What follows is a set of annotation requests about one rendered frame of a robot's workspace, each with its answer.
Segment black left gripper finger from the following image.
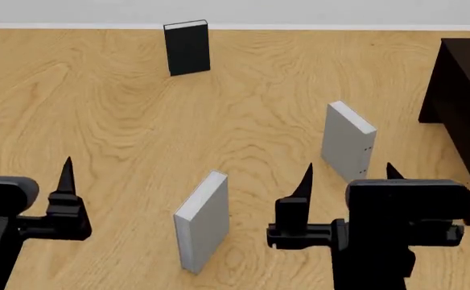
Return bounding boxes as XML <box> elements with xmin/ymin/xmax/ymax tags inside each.
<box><xmin>46</xmin><ymin>155</ymin><xmax>86</xmax><ymax>218</ymax></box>

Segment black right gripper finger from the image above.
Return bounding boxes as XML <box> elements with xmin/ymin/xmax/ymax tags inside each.
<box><xmin>275</xmin><ymin>162</ymin><xmax>315</xmax><ymax>236</ymax></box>
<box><xmin>385</xmin><ymin>162</ymin><xmax>406</xmax><ymax>181</ymax></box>

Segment white book with dotted spine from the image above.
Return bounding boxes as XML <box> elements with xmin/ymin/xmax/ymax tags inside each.
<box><xmin>320</xmin><ymin>100</ymin><xmax>378</xmax><ymax>184</ymax></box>

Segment dark brown wooden cabinet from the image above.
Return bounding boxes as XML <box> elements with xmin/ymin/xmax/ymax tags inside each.
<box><xmin>418</xmin><ymin>37</ymin><xmax>470</xmax><ymax>227</ymax></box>

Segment plain white book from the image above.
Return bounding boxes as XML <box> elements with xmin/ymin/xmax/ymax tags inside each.
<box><xmin>173</xmin><ymin>169</ymin><xmax>230</xmax><ymax>276</ymax></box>

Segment black hardcover book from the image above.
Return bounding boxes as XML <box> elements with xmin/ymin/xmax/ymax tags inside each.
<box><xmin>163</xmin><ymin>19</ymin><xmax>212</xmax><ymax>77</ymax></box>

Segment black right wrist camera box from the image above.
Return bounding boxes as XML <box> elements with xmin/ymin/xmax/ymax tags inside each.
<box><xmin>344</xmin><ymin>178</ymin><xmax>470</xmax><ymax>226</ymax></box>

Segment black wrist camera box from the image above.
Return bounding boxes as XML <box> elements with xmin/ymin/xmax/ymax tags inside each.
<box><xmin>344</xmin><ymin>178</ymin><xmax>470</xmax><ymax>226</ymax></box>
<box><xmin>0</xmin><ymin>174</ymin><xmax>40</xmax><ymax>218</ymax></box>

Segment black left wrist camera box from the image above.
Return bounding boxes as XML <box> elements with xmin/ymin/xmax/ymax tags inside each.
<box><xmin>0</xmin><ymin>174</ymin><xmax>40</xmax><ymax>218</ymax></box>

